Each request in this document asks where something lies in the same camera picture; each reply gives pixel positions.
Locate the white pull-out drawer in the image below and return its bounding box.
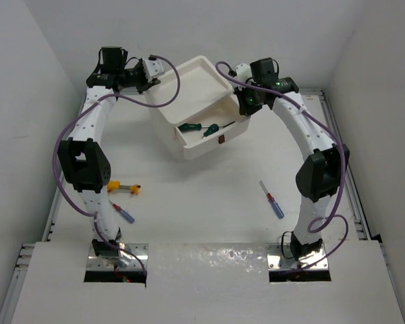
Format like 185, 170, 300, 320
175, 95, 250, 161

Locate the white drawer cabinet box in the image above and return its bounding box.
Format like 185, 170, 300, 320
149, 55, 232, 161

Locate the small stubby green screwdriver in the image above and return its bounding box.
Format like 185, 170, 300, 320
203, 124, 219, 138

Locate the long green screwdriver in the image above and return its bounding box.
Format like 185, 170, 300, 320
178, 123, 209, 132

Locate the red blue screwdriver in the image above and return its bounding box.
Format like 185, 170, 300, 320
110, 201, 135, 224
259, 180, 284, 219

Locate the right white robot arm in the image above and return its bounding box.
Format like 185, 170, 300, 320
228, 58, 350, 261

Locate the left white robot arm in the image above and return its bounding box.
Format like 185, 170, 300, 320
53, 47, 164, 267

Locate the yellow clamp tool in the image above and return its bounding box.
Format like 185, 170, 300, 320
107, 181, 141, 195

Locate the white front cover board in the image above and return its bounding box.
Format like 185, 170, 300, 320
12, 242, 403, 323

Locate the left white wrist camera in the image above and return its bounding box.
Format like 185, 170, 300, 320
142, 59, 165, 81

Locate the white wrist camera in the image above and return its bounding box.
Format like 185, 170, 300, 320
235, 63, 252, 82
142, 59, 165, 81

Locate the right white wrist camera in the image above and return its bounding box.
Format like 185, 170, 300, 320
235, 63, 252, 82

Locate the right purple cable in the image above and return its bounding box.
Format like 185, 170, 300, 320
215, 61, 350, 274

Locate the purple cable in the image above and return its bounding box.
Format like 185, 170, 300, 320
215, 61, 350, 274
53, 54, 180, 281

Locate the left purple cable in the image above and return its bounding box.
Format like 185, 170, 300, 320
53, 54, 180, 281

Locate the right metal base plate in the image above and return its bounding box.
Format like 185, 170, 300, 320
266, 243, 329, 271

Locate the metal base plate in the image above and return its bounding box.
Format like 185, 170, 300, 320
86, 243, 149, 271
266, 243, 329, 271

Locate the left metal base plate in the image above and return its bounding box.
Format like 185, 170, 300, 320
86, 243, 149, 271

